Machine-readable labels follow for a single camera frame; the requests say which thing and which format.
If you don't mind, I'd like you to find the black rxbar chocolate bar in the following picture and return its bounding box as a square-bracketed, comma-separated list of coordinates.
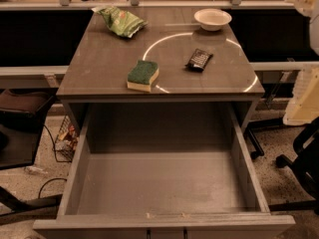
[185, 49, 213, 72]

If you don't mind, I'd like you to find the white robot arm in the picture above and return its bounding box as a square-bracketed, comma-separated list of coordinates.
[283, 0, 319, 125]

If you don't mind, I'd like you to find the green jalapeno chip bag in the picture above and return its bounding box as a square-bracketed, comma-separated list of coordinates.
[92, 6, 148, 38]

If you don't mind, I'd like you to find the green yellow sponge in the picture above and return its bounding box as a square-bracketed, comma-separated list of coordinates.
[127, 60, 160, 93]

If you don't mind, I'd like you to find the white bowl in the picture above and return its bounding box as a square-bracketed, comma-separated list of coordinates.
[194, 9, 232, 31]

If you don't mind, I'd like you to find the black chair left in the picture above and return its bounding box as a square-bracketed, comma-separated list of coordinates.
[0, 89, 62, 216]

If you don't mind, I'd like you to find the black office chair right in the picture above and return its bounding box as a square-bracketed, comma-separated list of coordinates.
[245, 118, 319, 215]

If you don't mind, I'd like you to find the wire basket on floor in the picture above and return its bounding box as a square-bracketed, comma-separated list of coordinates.
[53, 116, 79, 162]

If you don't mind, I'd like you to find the black floor cable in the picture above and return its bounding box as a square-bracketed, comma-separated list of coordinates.
[37, 123, 68, 199]

